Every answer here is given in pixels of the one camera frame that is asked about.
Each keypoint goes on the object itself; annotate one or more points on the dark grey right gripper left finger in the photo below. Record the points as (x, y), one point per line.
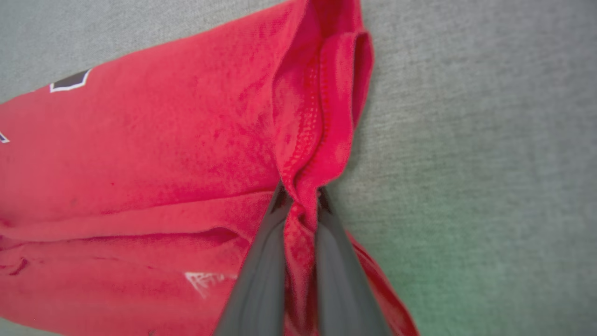
(261, 280)

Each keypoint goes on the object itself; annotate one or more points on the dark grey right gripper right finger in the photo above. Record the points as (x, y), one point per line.
(343, 280)

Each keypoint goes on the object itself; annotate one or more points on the red and white jersey shirt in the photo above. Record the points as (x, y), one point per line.
(154, 154)

